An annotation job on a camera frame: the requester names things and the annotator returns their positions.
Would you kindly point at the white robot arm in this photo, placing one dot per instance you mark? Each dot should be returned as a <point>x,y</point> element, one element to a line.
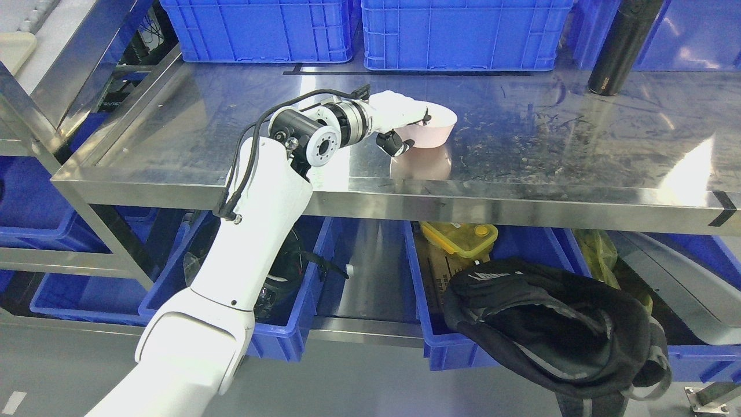
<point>191,349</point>

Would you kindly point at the blue crate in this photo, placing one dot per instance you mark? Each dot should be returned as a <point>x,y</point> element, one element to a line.
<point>462,36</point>
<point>270,32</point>
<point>700,36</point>

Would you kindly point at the blue crate top left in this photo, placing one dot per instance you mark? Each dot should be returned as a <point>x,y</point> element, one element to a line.
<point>270,32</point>

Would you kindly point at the black thermos bottle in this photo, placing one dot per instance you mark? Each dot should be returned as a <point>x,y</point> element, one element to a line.
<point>627,34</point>

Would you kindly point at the blue bin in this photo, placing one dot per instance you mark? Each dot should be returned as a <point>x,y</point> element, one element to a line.
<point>444,348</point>
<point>288,305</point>

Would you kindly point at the blue crate top right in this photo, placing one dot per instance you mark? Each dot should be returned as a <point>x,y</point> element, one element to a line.
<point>700,36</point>

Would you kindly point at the pink ikea bowl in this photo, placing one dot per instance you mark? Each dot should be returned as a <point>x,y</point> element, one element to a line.
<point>435,132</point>

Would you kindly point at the blue bin lower middle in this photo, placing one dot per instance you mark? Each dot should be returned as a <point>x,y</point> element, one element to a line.
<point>444,348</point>

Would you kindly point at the black backpack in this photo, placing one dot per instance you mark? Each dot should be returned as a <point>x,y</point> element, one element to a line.
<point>594,346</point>

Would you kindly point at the steel shelf rack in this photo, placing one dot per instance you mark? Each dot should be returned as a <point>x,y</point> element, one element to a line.
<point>528,148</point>

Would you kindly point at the blue crate top middle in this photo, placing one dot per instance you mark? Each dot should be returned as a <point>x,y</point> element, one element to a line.
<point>462,36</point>

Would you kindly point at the yellow lunch box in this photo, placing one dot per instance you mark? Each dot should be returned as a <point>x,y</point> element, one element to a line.
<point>469,241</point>

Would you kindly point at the blue bin lower left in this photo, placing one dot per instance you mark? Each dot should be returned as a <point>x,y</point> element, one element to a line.
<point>288,305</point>

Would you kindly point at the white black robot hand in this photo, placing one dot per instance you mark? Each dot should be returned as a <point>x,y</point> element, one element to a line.
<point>385,113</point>

